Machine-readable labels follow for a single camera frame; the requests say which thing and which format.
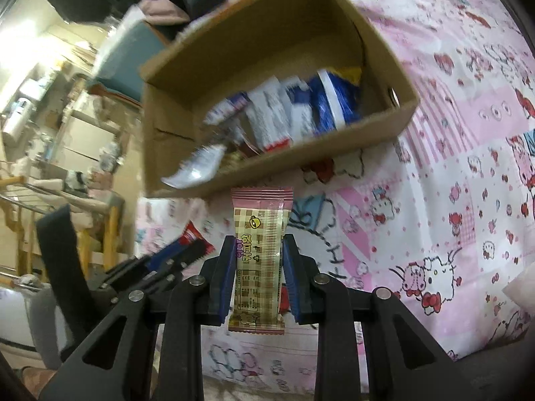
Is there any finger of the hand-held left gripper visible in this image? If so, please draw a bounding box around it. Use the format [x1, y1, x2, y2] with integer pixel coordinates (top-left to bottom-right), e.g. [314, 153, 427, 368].
[138, 243, 210, 291]
[100, 240, 197, 287]

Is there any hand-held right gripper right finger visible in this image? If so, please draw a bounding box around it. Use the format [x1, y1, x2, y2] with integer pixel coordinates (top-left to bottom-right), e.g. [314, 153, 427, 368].
[283, 233, 495, 401]

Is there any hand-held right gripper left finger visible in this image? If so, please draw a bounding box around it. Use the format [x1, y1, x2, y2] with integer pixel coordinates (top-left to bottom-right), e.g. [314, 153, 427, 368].
[37, 236, 236, 401]

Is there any red and blue snack packet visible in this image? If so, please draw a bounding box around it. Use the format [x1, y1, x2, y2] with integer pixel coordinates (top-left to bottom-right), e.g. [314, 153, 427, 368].
[178, 221, 216, 256]

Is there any yellow checked snack bar packet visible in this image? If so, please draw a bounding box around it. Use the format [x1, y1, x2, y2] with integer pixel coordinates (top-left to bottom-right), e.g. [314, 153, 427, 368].
[228, 187, 294, 336]

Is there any white and brown snack packet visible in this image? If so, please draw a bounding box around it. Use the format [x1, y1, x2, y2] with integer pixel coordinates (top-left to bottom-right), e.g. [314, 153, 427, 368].
[161, 144, 228, 189]

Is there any cardboard box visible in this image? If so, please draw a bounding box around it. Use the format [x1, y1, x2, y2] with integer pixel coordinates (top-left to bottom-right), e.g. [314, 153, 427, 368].
[139, 0, 420, 199]

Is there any white snack packet red end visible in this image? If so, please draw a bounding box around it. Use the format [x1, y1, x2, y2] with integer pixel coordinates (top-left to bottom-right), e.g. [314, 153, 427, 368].
[246, 77, 294, 153]

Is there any white and navy snack packet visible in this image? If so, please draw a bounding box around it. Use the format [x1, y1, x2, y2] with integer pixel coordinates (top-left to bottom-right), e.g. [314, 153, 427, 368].
[285, 76, 322, 139]

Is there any yellow wooden rack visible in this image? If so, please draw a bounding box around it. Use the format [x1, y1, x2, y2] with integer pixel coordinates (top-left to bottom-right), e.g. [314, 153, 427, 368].
[0, 173, 126, 278]

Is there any white cabinet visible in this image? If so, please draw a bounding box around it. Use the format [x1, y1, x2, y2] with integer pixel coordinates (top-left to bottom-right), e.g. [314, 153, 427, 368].
[59, 111, 124, 165]

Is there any pink printed blanket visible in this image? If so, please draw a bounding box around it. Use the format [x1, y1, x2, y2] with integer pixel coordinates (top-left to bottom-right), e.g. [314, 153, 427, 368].
[136, 0, 535, 397]

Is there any teal cushion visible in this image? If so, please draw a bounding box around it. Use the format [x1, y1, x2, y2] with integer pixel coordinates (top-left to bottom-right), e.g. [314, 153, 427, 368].
[87, 19, 170, 103]

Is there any blue snack bag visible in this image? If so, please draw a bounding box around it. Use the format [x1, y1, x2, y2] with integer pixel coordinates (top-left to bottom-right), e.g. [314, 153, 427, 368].
[308, 67, 365, 133]

